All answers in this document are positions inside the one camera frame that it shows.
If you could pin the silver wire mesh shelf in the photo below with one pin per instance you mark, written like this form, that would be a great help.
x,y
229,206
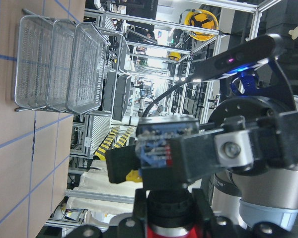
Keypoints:
x,y
60,65

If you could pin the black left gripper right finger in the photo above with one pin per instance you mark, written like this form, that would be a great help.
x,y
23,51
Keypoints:
x,y
203,209

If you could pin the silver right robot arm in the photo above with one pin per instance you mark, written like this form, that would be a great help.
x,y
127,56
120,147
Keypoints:
x,y
266,202

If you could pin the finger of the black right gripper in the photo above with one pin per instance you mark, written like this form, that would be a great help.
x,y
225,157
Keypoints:
x,y
194,156
120,161

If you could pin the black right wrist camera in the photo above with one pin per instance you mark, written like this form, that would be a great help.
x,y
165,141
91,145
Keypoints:
x,y
252,54

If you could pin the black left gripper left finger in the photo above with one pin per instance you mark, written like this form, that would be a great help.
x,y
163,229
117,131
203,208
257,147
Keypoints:
x,y
140,204

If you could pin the yellow hard hat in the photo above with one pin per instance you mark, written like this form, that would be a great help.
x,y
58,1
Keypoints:
x,y
202,19
174,56

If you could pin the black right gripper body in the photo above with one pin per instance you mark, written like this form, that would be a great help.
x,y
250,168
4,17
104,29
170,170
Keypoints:
x,y
255,134

